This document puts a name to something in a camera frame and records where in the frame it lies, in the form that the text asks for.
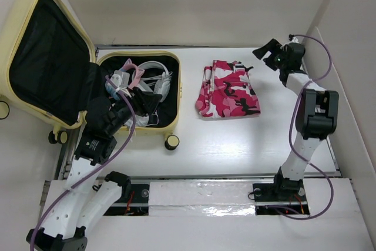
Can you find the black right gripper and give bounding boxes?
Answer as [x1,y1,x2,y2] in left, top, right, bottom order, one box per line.
[251,39,287,72]

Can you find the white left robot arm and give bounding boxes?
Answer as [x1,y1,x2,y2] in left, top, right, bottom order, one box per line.
[26,87,162,250]

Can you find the pink camouflage shorts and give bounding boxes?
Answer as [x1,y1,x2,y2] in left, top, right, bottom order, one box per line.
[195,59,261,119]

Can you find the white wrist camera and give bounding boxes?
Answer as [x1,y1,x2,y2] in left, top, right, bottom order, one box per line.
[288,34,300,44]
[105,70,130,96]

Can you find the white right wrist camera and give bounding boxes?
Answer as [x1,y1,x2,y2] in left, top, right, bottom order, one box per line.
[288,34,300,44]

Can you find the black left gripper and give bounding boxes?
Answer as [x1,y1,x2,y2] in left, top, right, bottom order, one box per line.
[106,86,162,135]

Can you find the white grey headphones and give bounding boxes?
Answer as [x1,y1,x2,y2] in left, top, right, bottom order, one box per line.
[137,61,173,103]

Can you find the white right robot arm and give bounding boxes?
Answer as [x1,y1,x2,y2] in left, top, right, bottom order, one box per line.
[251,36,339,202]

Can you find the yellow open suitcase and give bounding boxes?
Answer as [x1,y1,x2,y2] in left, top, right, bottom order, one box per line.
[1,0,182,150]

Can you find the metal base rail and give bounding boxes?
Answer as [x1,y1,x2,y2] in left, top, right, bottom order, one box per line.
[105,179,310,217]

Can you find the white towel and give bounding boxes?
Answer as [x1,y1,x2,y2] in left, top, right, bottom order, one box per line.
[135,115,159,128]

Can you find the blue pink cat headphones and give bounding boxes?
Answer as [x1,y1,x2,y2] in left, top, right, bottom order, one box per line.
[110,58,144,100]

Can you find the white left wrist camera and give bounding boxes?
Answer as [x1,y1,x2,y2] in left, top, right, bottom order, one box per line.
[105,70,130,96]

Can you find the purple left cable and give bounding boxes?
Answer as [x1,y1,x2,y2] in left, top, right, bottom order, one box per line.
[28,76,136,249]

